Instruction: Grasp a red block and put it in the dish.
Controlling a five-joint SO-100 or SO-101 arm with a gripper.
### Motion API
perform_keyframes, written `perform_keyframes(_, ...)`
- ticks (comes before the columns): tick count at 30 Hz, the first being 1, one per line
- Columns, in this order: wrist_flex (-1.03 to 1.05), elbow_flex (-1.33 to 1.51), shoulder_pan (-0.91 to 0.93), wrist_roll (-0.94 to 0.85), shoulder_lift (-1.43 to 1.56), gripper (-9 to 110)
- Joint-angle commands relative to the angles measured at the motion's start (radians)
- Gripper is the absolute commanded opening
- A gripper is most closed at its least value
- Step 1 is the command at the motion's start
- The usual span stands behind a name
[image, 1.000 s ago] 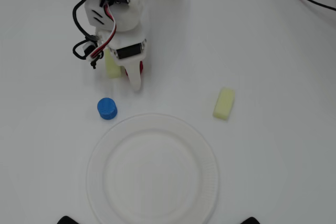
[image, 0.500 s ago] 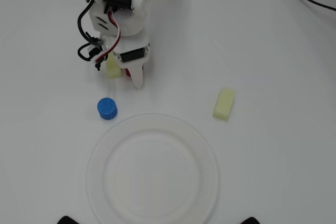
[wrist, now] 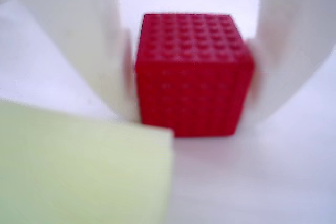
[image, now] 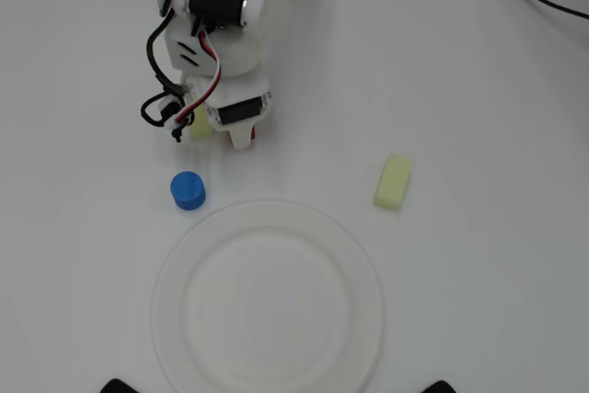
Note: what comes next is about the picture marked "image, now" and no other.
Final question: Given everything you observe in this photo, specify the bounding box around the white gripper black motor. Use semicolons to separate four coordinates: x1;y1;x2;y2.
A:
164;18;278;152

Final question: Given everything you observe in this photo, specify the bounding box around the red block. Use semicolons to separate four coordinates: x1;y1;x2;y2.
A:
222;127;260;147

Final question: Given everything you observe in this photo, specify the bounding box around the pale yellow foam block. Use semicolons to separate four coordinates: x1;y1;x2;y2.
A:
187;92;215;140
372;153;413;214

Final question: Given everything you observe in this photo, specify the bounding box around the blue cylinder block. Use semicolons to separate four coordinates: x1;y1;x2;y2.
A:
169;170;207;212

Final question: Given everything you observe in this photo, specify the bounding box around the white round plate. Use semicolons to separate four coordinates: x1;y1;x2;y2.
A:
149;198;387;393

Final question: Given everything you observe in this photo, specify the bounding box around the black rounded foot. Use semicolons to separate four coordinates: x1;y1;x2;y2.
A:
422;379;464;393
99;378;140;393

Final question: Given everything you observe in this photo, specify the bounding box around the red white black servo wire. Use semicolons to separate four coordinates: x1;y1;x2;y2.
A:
170;0;224;130

